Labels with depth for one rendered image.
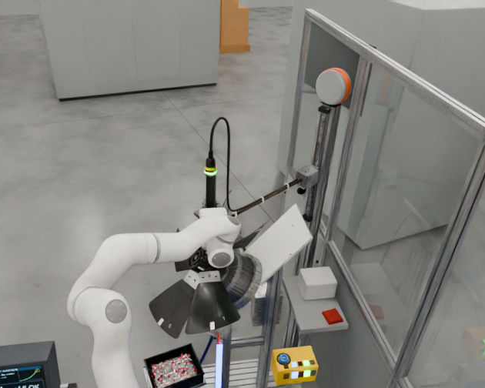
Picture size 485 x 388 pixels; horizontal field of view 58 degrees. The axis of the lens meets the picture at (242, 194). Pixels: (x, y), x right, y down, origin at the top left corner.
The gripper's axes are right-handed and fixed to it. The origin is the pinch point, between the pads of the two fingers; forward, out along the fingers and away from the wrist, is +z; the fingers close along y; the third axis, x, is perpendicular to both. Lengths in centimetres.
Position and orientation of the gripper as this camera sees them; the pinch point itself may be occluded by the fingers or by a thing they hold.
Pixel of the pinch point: (210, 204)
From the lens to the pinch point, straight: 166.4
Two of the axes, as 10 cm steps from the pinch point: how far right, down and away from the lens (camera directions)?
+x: 0.5, -8.4, -5.5
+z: -1.7, -5.5, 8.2
